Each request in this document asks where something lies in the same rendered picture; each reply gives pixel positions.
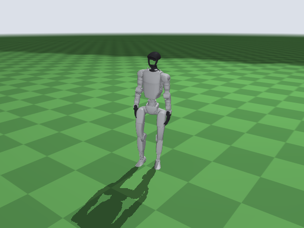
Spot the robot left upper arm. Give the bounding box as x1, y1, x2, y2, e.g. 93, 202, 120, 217
161, 73, 171, 99

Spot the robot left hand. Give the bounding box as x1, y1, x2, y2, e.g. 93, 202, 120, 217
164, 111, 171, 125

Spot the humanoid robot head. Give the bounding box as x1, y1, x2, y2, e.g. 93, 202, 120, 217
147, 52, 161, 72

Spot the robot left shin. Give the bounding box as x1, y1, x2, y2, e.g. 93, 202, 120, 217
156, 140, 163, 161

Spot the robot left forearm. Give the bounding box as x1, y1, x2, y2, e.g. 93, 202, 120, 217
165, 93, 172, 114

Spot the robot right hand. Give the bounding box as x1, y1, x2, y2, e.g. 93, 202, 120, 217
134, 105, 138, 118

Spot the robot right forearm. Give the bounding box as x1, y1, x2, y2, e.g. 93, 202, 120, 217
133, 92, 141, 108

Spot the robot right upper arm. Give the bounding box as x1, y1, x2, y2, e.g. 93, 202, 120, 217
135, 69, 144, 94

